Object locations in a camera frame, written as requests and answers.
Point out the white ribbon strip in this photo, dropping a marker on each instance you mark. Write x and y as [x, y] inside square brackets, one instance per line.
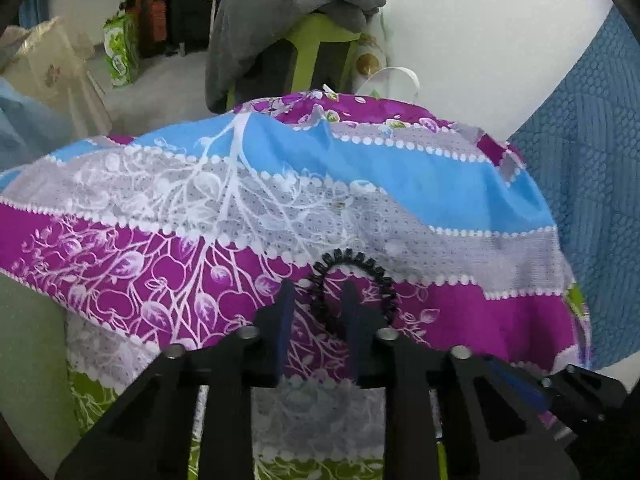
[395, 72]

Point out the green printed bag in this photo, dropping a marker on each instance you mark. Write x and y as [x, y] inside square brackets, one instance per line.
[121, 50]

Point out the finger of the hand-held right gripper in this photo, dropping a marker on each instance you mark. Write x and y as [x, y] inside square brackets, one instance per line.
[517, 385]
[585, 395]

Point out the light blue cloth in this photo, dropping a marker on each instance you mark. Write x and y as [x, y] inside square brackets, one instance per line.
[25, 130]

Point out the black suitcase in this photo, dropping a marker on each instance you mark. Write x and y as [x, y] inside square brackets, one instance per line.
[192, 15]

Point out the green plastic stool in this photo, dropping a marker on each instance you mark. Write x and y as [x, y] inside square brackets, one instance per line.
[312, 40]

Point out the white cardboard box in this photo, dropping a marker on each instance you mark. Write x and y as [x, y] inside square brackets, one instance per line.
[30, 360]

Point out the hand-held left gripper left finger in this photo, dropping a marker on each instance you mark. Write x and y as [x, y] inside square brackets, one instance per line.
[286, 320]

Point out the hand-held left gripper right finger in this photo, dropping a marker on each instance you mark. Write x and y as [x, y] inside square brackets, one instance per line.
[351, 327]

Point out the colourful striped floral cloth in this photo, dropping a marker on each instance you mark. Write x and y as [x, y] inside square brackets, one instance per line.
[250, 210]

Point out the blue quilted blanket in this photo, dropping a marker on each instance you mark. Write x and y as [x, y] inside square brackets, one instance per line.
[590, 185]

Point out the orange suitcase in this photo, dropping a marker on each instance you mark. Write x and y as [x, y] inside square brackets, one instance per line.
[152, 25]

